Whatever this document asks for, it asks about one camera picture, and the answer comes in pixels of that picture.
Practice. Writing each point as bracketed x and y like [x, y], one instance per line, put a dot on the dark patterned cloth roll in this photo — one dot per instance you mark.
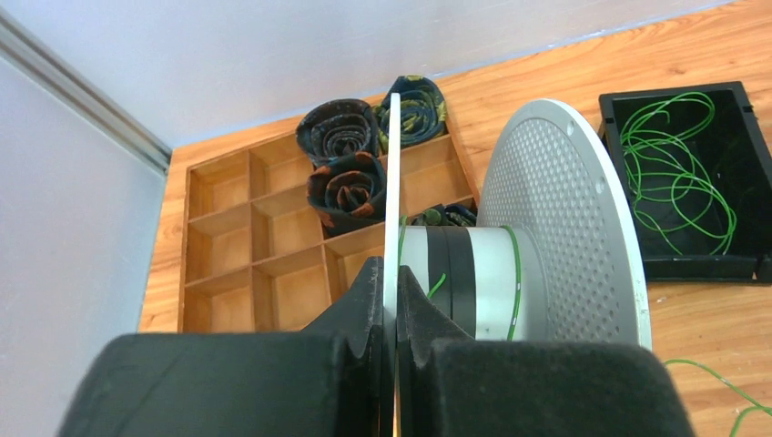
[423, 112]

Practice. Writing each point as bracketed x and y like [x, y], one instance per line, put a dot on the aluminium frame rail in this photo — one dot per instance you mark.
[40, 63]

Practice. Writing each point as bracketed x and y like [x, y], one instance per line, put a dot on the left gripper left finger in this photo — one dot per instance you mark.
[323, 380]

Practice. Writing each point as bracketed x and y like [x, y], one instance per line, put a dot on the black plastic bin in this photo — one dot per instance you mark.
[697, 177]

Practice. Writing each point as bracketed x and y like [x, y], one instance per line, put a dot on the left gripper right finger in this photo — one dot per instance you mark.
[453, 385]

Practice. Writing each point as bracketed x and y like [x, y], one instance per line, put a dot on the wooden compartment tray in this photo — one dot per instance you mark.
[255, 256]

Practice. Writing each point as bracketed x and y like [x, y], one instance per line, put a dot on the black item in tray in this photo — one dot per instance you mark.
[349, 193]

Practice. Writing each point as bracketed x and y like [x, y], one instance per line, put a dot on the dark cloth roll in tray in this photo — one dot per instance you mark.
[440, 215]

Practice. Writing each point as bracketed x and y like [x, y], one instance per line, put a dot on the grey filament spool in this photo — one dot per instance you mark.
[553, 256]

